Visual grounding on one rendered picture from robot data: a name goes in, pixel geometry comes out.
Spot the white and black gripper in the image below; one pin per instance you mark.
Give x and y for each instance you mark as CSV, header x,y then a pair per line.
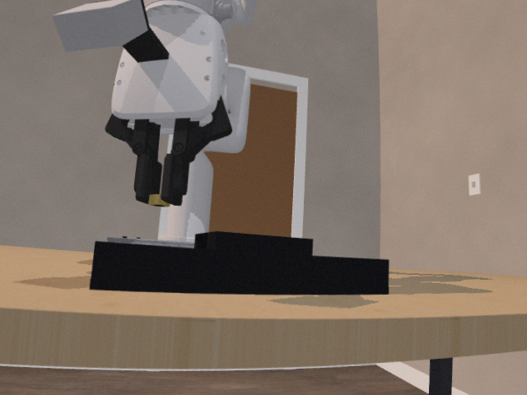
x,y
172,94

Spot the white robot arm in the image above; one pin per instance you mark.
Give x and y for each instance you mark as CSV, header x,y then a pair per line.
x,y
113,23

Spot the brass hex nut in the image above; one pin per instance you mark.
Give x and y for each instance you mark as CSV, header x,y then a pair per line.
x,y
155,200

